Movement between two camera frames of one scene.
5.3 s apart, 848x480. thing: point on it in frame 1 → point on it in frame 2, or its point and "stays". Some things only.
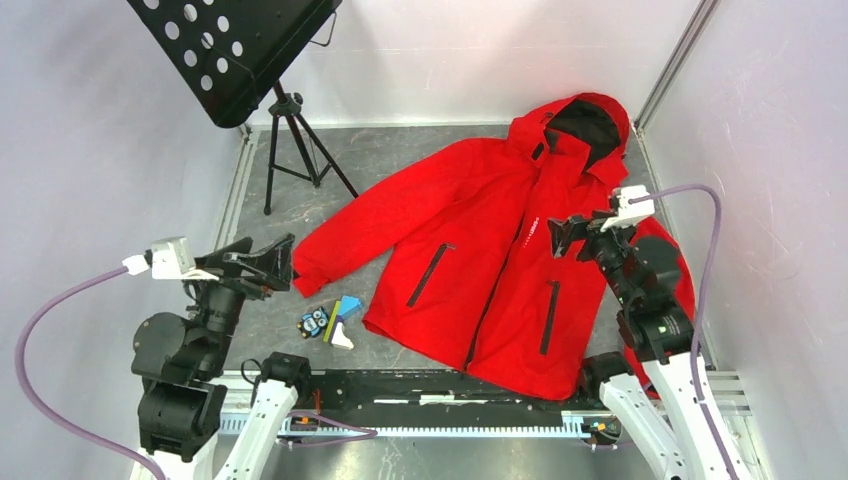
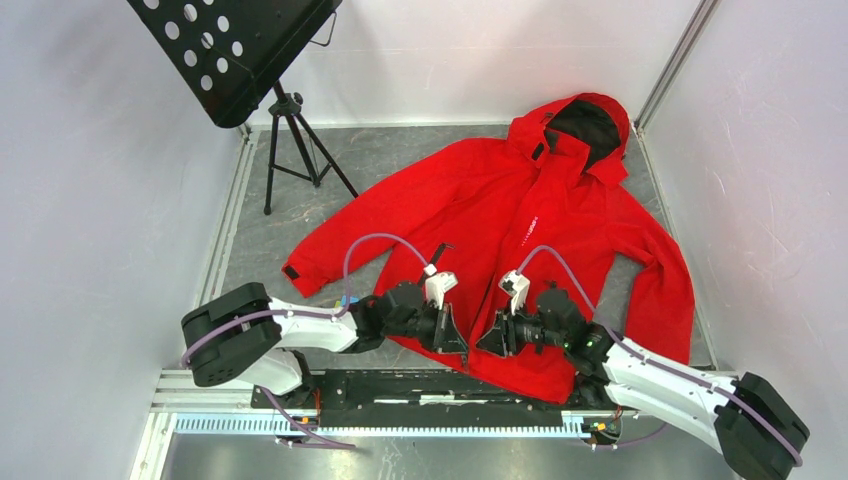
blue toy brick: x=350 y=307 stays
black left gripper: x=272 y=264 → x=444 y=336
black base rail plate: x=437 y=397 stays
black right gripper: x=562 y=229 → x=502 y=337
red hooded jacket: x=454 y=239 stays
